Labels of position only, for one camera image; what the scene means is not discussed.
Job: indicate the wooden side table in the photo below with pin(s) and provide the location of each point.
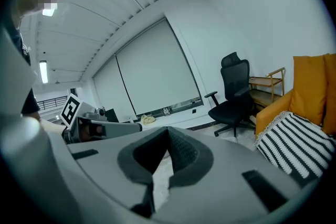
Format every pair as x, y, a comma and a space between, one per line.
265, 82

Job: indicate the orange sofa with striped blanket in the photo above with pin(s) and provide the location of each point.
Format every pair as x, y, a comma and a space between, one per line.
296, 144

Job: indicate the yellow cloth bag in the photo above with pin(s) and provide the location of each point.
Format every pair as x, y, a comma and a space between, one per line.
148, 119

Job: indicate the clear plastic bottle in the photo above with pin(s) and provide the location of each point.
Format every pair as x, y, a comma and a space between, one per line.
165, 111

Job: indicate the large orange sofa pillow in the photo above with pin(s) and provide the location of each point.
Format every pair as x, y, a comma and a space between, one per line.
330, 91
307, 86

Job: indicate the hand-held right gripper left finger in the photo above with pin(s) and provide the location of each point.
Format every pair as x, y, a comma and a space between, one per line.
131, 165

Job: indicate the black office chair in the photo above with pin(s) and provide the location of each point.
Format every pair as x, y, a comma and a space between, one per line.
233, 110

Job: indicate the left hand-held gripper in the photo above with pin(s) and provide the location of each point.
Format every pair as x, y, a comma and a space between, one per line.
71, 110

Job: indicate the white roller blind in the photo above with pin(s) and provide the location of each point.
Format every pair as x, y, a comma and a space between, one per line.
157, 68

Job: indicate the black flat panel screen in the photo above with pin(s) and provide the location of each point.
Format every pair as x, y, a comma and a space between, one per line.
112, 115

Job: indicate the ceiling tube light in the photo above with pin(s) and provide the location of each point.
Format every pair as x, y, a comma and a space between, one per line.
43, 72
50, 11

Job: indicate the person's black shirt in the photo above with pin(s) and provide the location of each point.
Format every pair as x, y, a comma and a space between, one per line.
30, 105

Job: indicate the black metal railing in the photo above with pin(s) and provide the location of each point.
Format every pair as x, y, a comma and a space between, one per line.
52, 102

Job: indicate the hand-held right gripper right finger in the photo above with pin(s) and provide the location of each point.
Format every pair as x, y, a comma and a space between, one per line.
194, 165

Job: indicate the person's left forearm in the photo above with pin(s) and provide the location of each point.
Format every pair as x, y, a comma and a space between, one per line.
52, 127

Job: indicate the red label plastic bottle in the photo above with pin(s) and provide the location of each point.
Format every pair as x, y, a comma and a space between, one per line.
168, 111

